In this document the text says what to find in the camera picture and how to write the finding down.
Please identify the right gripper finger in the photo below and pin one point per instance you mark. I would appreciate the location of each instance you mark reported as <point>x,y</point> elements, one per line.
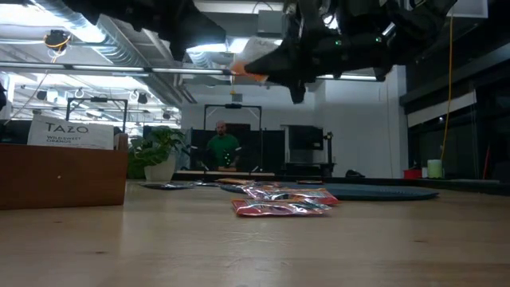
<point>300,89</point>
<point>287,65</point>

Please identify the white orange Tazo tea packet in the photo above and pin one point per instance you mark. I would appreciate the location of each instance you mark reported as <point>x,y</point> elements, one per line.
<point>71,133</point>
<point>257,49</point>

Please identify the dark green tea packet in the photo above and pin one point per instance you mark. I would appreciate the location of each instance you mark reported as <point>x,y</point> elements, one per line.
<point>233,188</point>
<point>207,183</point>
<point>167,185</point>

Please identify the wooden tea organiser box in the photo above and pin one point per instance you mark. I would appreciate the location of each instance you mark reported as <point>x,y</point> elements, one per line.
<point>60,179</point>

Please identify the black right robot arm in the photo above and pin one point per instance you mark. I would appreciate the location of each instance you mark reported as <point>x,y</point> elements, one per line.
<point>418,20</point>

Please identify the grey ceiling box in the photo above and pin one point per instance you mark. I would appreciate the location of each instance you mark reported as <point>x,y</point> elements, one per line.
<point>271,22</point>

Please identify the black monitor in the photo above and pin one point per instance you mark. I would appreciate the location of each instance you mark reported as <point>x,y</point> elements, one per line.
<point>304,137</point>

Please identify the long ceiling light bar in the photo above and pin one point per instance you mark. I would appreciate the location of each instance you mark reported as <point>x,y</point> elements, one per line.
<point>119,68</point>

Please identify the person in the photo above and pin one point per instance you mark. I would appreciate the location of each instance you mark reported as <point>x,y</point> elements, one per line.
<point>223,147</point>

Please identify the small black rounded object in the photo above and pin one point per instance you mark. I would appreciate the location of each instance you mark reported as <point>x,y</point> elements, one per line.
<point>354,174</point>

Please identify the wooden background table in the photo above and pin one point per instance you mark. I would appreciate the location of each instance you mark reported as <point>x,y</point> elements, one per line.
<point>239,174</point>

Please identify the dark round woven mat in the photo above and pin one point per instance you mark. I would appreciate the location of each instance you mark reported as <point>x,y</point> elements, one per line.
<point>378,192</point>

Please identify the red container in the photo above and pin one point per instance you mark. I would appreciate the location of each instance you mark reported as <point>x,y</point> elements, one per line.
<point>412,174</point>

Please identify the pale green cup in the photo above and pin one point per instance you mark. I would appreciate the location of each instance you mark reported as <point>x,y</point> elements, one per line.
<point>434,169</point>

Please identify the green potted plant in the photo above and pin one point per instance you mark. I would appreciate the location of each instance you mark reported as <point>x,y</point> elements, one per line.
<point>159,171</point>

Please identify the red stick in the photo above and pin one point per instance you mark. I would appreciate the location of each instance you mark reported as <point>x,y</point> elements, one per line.
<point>487,161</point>

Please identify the black camera stand frame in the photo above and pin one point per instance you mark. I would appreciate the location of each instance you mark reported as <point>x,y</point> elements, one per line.
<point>233,106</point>
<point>97,99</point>

